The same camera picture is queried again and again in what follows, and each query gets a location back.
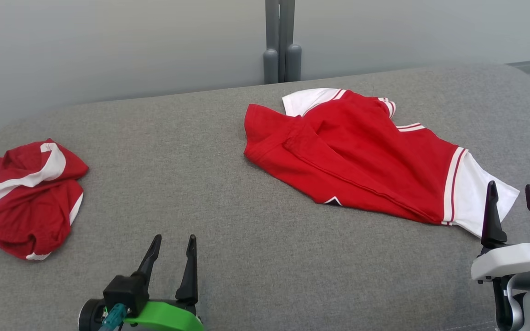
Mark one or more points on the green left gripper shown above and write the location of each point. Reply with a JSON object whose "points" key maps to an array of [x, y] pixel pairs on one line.
{"points": [[166, 318]]}

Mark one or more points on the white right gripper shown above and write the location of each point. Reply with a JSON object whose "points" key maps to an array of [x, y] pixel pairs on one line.
{"points": [[513, 262]]}

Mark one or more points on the red shorts with white stripe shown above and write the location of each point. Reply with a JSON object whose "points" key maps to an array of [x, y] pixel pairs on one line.
{"points": [[30, 207]]}

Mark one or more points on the red jersey with white sleeves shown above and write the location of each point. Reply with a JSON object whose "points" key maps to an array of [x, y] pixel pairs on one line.
{"points": [[352, 156]]}

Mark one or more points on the grey fabric sofa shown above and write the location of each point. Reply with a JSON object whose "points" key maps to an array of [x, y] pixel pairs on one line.
{"points": [[200, 174]]}

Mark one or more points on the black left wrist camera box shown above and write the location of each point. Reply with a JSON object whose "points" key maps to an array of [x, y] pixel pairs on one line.
{"points": [[124, 292]]}

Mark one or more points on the grey partition post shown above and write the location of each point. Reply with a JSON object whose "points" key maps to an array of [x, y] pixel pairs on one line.
{"points": [[282, 41]]}

